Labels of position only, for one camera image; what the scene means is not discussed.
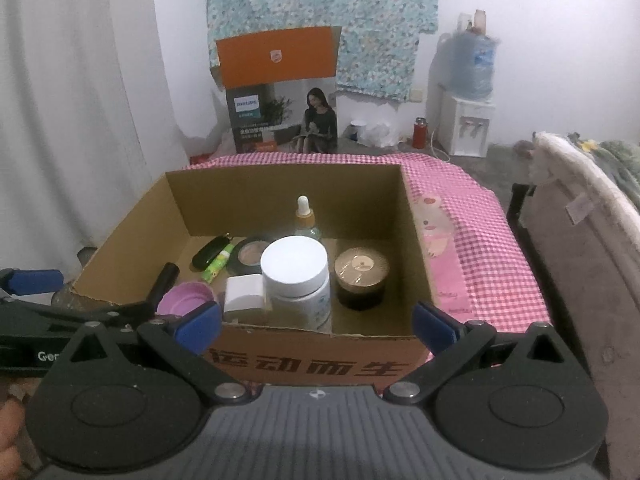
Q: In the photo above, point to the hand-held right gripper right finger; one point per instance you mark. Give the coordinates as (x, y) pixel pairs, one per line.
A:
(432, 330)

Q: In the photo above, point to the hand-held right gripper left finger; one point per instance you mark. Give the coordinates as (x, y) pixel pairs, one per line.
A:
(197, 327)

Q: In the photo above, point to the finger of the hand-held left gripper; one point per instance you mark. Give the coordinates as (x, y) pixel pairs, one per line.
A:
(35, 282)
(75, 314)

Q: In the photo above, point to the black cylinder tube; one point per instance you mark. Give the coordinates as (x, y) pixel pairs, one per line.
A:
(167, 280)

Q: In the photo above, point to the green lip balm tube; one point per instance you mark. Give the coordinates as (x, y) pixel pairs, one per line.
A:
(218, 262)

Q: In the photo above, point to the black oval key fob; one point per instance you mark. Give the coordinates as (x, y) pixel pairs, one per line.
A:
(209, 252)

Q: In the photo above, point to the brown cardboard box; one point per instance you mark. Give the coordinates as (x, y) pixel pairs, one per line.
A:
(310, 360)

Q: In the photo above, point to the glass dropper bottle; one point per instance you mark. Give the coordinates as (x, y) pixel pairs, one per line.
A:
(305, 220)

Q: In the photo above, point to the person's left hand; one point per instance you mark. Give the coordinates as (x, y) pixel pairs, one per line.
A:
(10, 425)

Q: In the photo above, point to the purple round lid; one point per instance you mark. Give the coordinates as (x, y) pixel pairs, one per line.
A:
(185, 300)

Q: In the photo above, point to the small white square box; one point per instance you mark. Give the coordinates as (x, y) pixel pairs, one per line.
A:
(243, 297)

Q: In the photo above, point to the dark jar with gold lid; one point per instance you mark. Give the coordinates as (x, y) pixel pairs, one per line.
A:
(361, 285)

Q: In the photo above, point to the round powder compact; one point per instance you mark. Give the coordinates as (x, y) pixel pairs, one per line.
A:
(248, 255)

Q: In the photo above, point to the pink checkered cloth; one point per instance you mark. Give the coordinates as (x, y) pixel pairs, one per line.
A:
(475, 240)

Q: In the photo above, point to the white-lidded pill bottle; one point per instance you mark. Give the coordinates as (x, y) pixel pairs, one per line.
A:
(295, 270)

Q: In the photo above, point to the grey mattress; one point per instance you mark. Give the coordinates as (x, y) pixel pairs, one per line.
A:
(575, 285)

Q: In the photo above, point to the red bag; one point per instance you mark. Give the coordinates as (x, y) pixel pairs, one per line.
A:
(200, 158)

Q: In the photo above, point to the red bottle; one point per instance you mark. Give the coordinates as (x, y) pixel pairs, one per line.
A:
(419, 136)

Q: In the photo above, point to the white water dispenser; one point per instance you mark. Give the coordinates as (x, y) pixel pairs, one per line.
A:
(460, 130)

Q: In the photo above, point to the white plastic bag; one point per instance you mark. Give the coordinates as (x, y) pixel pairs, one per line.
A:
(377, 135)

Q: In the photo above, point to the small white bucket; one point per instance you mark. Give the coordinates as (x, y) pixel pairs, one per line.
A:
(356, 131)

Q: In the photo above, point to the green plush blanket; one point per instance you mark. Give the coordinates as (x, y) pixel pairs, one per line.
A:
(622, 162)

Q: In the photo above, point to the blue water jug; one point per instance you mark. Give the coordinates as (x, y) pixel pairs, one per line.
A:
(472, 67)

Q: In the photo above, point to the orange printed appliance box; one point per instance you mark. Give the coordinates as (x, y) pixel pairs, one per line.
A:
(280, 55)

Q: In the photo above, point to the small pale bottle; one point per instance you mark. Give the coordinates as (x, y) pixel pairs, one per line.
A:
(480, 21)

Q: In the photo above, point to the black metal frame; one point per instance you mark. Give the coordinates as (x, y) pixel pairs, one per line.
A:
(517, 205)

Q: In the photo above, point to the wall power outlet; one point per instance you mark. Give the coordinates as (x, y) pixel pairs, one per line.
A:
(416, 94)

